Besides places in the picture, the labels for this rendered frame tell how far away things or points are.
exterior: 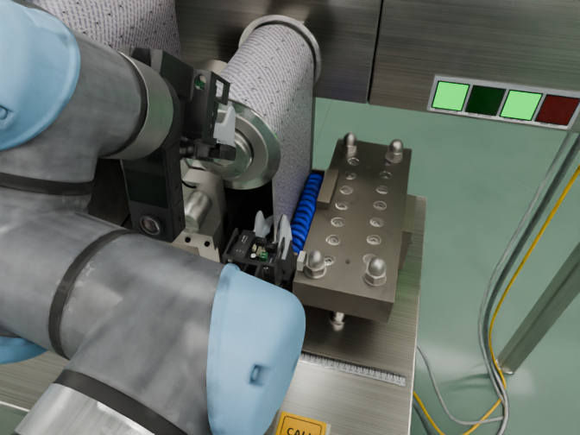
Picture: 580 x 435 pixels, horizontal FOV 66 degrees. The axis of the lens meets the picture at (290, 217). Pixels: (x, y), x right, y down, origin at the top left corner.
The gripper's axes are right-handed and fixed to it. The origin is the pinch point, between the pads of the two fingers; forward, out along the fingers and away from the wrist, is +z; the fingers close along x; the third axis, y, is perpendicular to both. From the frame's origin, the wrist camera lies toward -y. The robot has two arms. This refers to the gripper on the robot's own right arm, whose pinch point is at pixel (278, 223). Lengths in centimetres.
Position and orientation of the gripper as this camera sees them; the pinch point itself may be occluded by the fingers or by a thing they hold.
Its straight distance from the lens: 71.4
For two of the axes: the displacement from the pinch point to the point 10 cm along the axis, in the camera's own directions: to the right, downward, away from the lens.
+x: -9.7, -1.8, 1.8
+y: 0.0, -7.0, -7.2
